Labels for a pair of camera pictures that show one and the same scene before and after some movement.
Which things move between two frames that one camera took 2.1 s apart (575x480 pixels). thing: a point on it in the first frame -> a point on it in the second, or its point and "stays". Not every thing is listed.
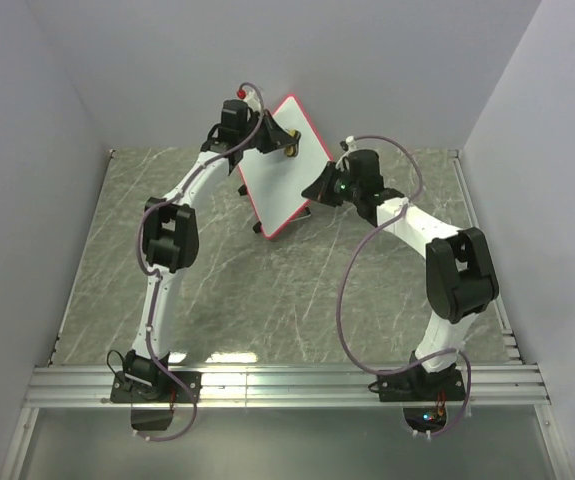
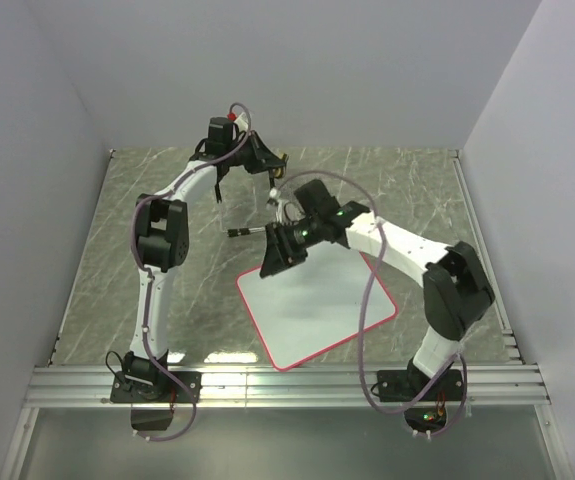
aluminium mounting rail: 284,386 stays
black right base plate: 418,385 stays
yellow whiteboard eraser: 293,150 -> 278,171
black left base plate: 122,391 stays
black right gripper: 319,190 -> 280,252
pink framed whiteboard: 275,181 -> 306,308
